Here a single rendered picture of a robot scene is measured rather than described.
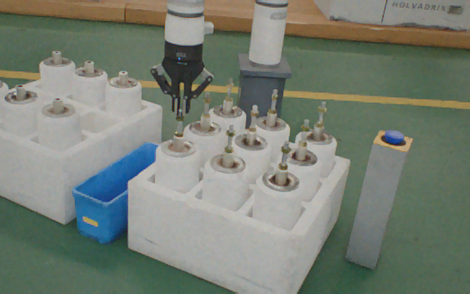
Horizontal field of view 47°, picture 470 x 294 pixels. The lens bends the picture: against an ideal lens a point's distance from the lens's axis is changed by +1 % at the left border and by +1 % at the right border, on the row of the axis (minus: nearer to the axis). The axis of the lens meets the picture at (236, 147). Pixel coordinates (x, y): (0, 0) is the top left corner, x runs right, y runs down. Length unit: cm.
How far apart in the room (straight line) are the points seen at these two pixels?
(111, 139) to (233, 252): 46
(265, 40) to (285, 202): 59
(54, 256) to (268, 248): 48
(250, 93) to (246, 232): 57
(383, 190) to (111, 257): 61
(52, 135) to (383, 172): 74
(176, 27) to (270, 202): 38
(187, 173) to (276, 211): 21
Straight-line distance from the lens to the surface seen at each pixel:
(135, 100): 146
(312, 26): 301
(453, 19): 332
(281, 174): 105
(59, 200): 132
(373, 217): 123
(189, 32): 101
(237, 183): 108
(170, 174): 113
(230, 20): 295
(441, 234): 150
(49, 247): 129
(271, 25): 149
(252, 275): 112
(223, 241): 110
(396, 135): 116
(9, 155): 138
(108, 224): 124
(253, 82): 151
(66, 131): 129
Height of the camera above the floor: 80
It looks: 28 degrees down
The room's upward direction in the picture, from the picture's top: 6 degrees clockwise
